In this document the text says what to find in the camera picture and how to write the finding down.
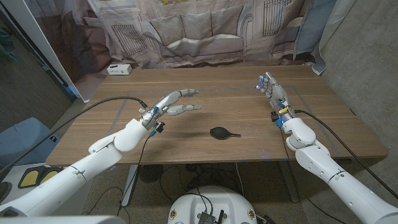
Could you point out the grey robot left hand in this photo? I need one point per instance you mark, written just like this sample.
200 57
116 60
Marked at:
169 99

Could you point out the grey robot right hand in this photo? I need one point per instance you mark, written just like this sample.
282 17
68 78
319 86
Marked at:
278 95

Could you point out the black rubber air blower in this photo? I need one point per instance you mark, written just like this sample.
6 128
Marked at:
219 132

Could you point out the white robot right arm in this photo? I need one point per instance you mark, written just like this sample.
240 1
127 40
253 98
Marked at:
320 161

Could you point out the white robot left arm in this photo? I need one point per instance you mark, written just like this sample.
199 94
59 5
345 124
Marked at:
93 158

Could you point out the small white box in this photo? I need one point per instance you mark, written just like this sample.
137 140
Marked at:
119 69

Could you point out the printed living room backdrop cloth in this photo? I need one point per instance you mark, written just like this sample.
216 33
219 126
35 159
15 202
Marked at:
199 31

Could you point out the round black fan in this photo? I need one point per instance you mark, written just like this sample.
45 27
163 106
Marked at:
151 173

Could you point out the grey table leg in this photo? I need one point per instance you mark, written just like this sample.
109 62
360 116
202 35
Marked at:
289 183

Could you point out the white table leg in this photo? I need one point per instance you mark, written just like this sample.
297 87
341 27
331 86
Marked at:
130 183

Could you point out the white robot torso base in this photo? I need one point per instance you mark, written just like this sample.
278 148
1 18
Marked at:
214 202

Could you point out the yellow black foot pedal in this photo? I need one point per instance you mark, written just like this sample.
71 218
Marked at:
30 179
51 175

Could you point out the white partition panel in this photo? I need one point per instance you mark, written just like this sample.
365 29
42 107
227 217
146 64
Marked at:
40 37

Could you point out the blue grey plastic bin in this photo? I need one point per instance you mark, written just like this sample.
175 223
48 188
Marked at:
21 140

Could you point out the white robot torso edge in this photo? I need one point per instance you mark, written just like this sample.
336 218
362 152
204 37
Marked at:
62 220

